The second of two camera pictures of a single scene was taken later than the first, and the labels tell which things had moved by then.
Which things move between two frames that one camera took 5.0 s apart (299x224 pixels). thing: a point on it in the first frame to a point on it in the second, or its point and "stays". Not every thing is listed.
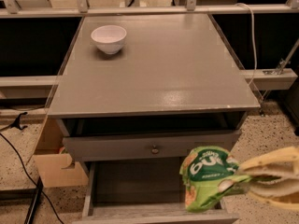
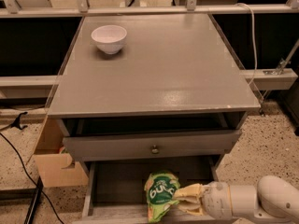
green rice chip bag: [203, 171] to [159, 190]
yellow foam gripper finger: [285, 191] to [192, 207]
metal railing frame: [277, 77] stays
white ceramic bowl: [109, 38] stays
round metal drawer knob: [154, 150] stays
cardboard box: [50, 164] stays
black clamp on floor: [16, 123] stays
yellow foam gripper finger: [282, 163] to [192, 189]
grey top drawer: [147, 147] stays
